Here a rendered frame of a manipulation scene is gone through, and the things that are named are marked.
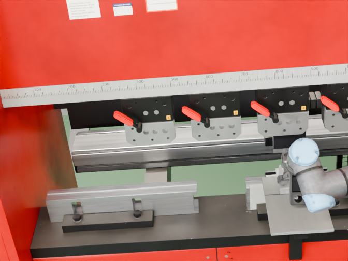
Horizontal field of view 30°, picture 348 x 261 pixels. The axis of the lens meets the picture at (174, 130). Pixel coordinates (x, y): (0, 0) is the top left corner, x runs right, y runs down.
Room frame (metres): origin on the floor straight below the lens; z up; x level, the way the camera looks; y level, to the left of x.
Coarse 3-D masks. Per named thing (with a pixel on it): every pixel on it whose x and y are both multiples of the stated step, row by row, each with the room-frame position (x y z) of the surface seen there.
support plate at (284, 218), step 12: (264, 180) 1.63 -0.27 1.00; (276, 180) 1.62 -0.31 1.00; (264, 192) 1.57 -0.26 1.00; (276, 192) 1.56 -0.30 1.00; (276, 204) 1.51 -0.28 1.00; (288, 204) 1.50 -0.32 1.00; (276, 216) 1.45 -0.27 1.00; (288, 216) 1.44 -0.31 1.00; (300, 216) 1.44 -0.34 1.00; (312, 216) 1.43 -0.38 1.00; (324, 216) 1.43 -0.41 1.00; (276, 228) 1.40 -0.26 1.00; (288, 228) 1.39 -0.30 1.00; (300, 228) 1.39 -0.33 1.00; (312, 228) 1.38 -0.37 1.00; (324, 228) 1.38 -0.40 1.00
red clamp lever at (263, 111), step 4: (252, 104) 1.59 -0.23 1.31; (256, 104) 1.59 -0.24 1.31; (256, 108) 1.58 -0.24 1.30; (260, 108) 1.58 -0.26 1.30; (264, 108) 1.59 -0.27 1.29; (260, 112) 1.58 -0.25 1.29; (264, 112) 1.58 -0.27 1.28; (268, 112) 1.58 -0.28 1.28; (268, 116) 1.58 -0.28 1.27; (272, 116) 1.58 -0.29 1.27; (276, 116) 1.59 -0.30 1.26; (272, 120) 1.58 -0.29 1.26; (276, 120) 1.57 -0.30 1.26
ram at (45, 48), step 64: (0, 0) 1.67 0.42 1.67; (64, 0) 1.66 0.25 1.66; (128, 0) 1.65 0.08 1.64; (192, 0) 1.63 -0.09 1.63; (256, 0) 1.62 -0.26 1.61; (320, 0) 1.61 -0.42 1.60; (0, 64) 1.67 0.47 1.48; (64, 64) 1.66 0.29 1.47; (128, 64) 1.65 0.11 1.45; (192, 64) 1.64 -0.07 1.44; (256, 64) 1.62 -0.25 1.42; (320, 64) 1.61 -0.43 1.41
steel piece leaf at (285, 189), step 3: (285, 183) 1.60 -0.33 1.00; (288, 183) 1.60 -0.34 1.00; (279, 186) 1.59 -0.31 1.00; (282, 186) 1.58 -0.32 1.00; (285, 186) 1.58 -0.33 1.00; (288, 186) 1.58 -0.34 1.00; (279, 189) 1.57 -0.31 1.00; (282, 189) 1.55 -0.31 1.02; (285, 189) 1.55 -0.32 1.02; (288, 189) 1.55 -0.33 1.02; (282, 192) 1.55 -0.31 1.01; (285, 192) 1.55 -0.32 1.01; (288, 192) 1.55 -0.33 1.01
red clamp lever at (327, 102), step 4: (324, 96) 1.59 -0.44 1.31; (324, 100) 1.57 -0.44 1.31; (328, 100) 1.57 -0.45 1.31; (324, 104) 1.57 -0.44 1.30; (328, 104) 1.57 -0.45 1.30; (332, 104) 1.57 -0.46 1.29; (336, 104) 1.58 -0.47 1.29; (332, 108) 1.57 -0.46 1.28; (336, 108) 1.57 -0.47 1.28; (340, 108) 1.58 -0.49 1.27; (344, 108) 1.59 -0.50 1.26; (340, 112) 1.57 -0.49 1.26; (344, 112) 1.57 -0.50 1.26; (344, 116) 1.56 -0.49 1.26
